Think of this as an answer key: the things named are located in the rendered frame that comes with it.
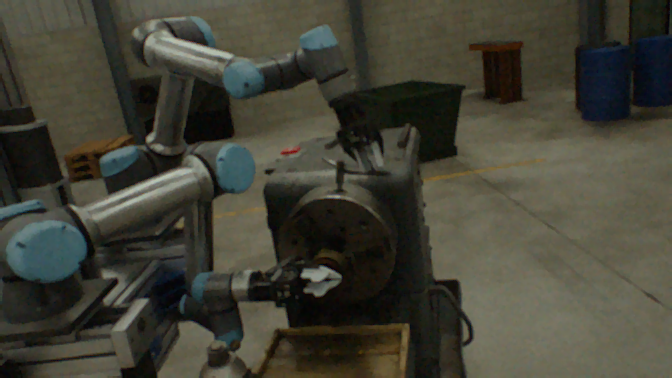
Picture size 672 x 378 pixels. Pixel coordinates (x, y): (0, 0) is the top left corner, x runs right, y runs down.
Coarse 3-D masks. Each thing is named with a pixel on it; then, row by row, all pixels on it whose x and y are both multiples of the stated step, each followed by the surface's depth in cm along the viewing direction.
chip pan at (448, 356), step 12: (444, 300) 215; (456, 300) 214; (444, 312) 207; (456, 312) 206; (444, 324) 199; (456, 324) 198; (444, 336) 192; (456, 336) 190; (444, 348) 185; (456, 348) 184; (444, 360) 178; (456, 360) 177; (444, 372) 172; (456, 372) 172
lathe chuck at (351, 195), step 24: (312, 192) 146; (360, 192) 142; (288, 216) 140; (312, 216) 139; (336, 216) 138; (360, 216) 136; (384, 216) 140; (288, 240) 142; (360, 240) 139; (384, 264) 140; (336, 288) 144; (360, 288) 143
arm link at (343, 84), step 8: (336, 80) 114; (344, 80) 115; (352, 80) 118; (320, 88) 117; (328, 88) 115; (336, 88) 115; (344, 88) 115; (352, 88) 116; (328, 96) 116; (336, 96) 115; (344, 96) 116
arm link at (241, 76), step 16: (144, 32) 128; (160, 32) 128; (144, 48) 127; (160, 48) 125; (176, 48) 122; (192, 48) 120; (208, 48) 120; (144, 64) 130; (160, 64) 127; (176, 64) 123; (192, 64) 119; (208, 64) 116; (224, 64) 114; (240, 64) 109; (256, 64) 111; (272, 64) 114; (208, 80) 119; (224, 80) 112; (240, 80) 109; (256, 80) 110; (272, 80) 113; (240, 96) 110; (256, 96) 113
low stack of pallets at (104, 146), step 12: (84, 144) 911; (96, 144) 889; (108, 144) 874; (120, 144) 859; (132, 144) 919; (72, 156) 821; (84, 156) 878; (96, 156) 836; (72, 168) 828; (84, 168) 854; (96, 168) 832; (72, 180) 832
